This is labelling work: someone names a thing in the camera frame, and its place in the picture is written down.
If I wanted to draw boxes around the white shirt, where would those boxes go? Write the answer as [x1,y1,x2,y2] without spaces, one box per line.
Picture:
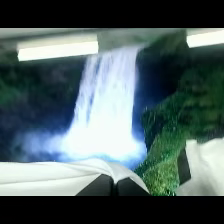
[0,157,151,197]

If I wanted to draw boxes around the white garment with black band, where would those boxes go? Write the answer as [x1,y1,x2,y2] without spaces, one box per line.
[174,137,224,197]

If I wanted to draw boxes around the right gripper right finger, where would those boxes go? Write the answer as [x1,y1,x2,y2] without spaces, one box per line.
[116,176,151,197]

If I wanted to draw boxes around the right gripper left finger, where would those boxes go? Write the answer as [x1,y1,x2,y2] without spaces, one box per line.
[75,174,116,197]

